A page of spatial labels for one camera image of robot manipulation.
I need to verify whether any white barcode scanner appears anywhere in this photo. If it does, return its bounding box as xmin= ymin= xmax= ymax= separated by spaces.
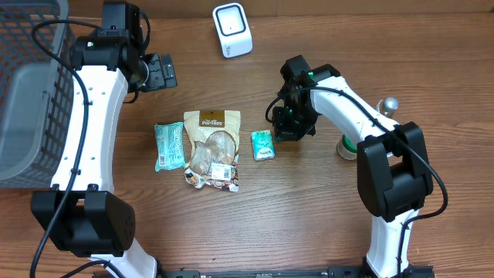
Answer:
xmin=212 ymin=2 xmax=253 ymax=59

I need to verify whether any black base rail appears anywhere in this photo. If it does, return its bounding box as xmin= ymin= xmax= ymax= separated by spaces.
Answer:
xmin=92 ymin=264 xmax=437 ymax=278

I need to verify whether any small green sachet pack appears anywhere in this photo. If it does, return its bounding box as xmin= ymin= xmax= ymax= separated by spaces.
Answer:
xmin=251 ymin=130 xmax=275 ymax=161

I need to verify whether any grey plastic basket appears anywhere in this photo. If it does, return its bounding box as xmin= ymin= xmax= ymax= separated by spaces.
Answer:
xmin=1 ymin=0 xmax=75 ymax=188

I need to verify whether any yellow oil glass bottle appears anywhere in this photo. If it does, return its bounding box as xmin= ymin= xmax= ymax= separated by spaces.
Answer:
xmin=377 ymin=97 xmax=399 ymax=118

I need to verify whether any green wet wipes pack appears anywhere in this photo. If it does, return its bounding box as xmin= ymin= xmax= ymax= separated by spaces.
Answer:
xmin=154 ymin=122 xmax=185 ymax=172

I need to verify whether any brown Pantree snack pouch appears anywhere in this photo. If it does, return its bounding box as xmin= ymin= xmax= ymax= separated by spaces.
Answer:
xmin=184 ymin=110 xmax=241 ymax=192

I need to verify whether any green lid round jar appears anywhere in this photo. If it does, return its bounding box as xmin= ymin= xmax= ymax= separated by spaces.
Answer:
xmin=337 ymin=135 xmax=357 ymax=161

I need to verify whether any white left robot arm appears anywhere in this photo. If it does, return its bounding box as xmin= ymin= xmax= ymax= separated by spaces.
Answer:
xmin=30 ymin=35 xmax=164 ymax=277

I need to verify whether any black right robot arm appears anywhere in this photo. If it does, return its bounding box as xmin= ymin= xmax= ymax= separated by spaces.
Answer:
xmin=268 ymin=56 xmax=435 ymax=277

